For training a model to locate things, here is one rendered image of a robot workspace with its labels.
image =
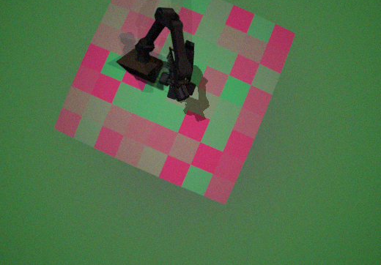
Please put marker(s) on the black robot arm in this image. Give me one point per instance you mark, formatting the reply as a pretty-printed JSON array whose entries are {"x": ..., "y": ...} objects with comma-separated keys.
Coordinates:
[{"x": 167, "y": 17}]

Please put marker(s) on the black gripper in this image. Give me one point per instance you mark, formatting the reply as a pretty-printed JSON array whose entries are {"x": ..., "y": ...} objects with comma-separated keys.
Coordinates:
[{"x": 164, "y": 79}]

